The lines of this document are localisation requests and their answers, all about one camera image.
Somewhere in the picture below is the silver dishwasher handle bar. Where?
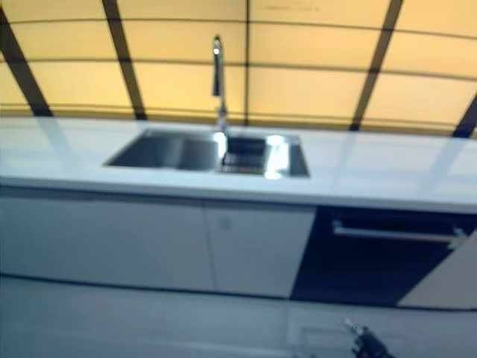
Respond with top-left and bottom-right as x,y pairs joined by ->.
332,219 -> 469,251

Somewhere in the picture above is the black built-in dishwasher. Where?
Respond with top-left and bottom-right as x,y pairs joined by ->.
290,206 -> 477,309

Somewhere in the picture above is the black sink dish rack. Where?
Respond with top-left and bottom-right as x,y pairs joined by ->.
217,136 -> 268,175

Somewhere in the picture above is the chrome pull-down kitchen faucet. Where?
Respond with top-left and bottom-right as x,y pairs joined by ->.
210,34 -> 230,134

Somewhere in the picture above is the stainless steel sink basin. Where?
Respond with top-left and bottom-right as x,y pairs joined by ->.
102,127 -> 312,180

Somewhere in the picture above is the white cabinet door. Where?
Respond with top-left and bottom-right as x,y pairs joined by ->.
202,199 -> 318,300
399,230 -> 477,310
98,195 -> 217,292
0,185 -> 105,283

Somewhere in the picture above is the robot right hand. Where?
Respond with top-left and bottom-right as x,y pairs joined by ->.
341,316 -> 393,358

